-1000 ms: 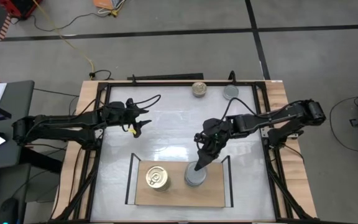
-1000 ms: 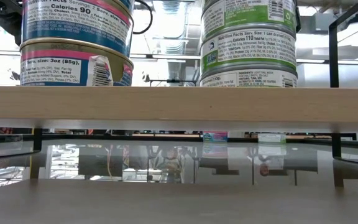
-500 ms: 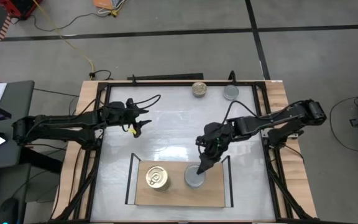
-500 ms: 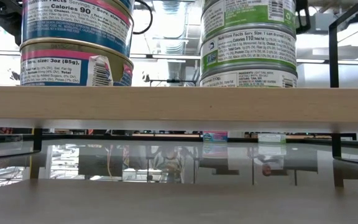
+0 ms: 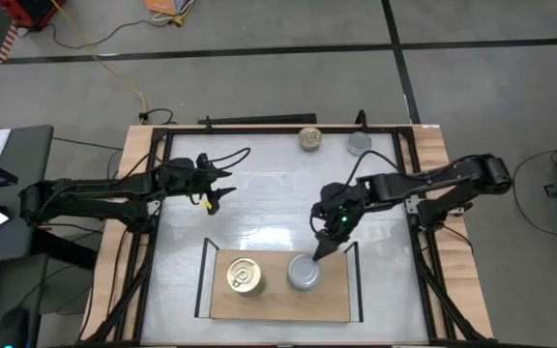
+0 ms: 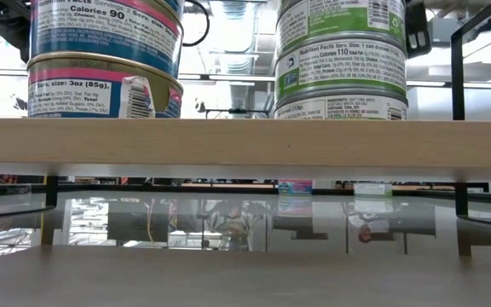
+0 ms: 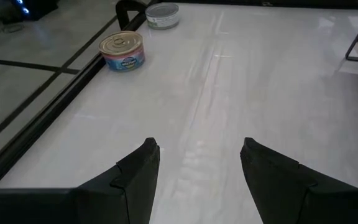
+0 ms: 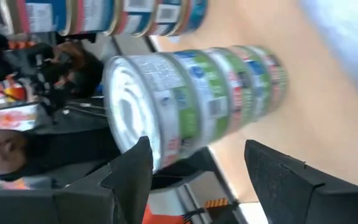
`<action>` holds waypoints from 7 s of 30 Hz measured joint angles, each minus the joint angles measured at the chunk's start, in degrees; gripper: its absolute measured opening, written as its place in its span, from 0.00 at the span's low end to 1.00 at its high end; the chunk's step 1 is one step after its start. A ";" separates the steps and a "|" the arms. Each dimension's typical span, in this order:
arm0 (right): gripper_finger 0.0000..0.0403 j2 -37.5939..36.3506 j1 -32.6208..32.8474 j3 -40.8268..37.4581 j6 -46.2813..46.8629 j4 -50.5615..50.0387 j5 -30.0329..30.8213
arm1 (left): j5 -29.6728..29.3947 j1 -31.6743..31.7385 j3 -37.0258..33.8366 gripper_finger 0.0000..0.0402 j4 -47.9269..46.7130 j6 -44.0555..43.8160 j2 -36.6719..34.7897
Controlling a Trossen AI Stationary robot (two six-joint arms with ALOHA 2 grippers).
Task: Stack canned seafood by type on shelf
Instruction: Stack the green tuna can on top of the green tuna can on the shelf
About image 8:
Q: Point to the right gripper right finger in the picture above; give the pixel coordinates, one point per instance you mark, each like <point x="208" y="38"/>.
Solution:
<point x="306" y="202"/>

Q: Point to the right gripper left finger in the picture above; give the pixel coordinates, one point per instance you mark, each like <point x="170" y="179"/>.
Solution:
<point x="104" y="205"/>

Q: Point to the gold-lid salmon can blue label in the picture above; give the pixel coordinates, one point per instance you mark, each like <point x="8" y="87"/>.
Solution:
<point x="196" y="12"/>
<point x="93" y="14"/>
<point x="168" y="14"/>
<point x="39" y="15"/>
<point x="135" y="15"/>

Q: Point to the silver-lid tuna can green label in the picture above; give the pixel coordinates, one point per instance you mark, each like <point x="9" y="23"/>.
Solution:
<point x="211" y="93"/>
<point x="166" y="93"/>
<point x="244" y="87"/>
<point x="272" y="81"/>

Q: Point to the floral patterned fabric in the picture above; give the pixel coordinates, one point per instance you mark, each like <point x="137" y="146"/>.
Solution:
<point x="8" y="119"/>

